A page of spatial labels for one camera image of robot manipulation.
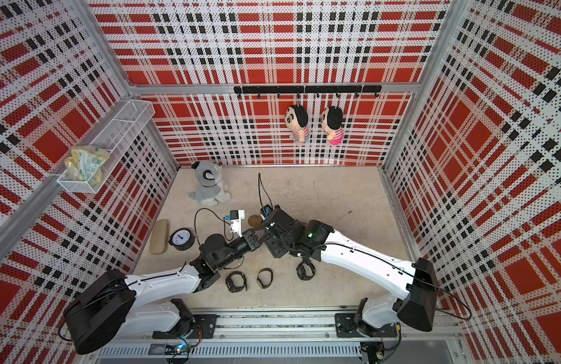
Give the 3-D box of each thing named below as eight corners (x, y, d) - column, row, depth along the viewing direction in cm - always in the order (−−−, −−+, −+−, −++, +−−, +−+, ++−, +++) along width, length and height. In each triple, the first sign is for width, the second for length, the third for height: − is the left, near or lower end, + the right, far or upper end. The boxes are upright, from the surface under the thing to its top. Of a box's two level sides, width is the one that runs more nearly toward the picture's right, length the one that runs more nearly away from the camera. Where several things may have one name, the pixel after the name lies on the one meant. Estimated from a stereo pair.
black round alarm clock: (170, 250, 94) (166, 246, 91) (176, 232, 99) (173, 228, 96) (191, 250, 94) (188, 246, 91) (197, 232, 99) (194, 228, 96)
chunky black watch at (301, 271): (305, 284, 85) (305, 280, 81) (294, 271, 88) (294, 267, 84) (317, 272, 88) (318, 268, 84) (306, 260, 91) (307, 256, 87)
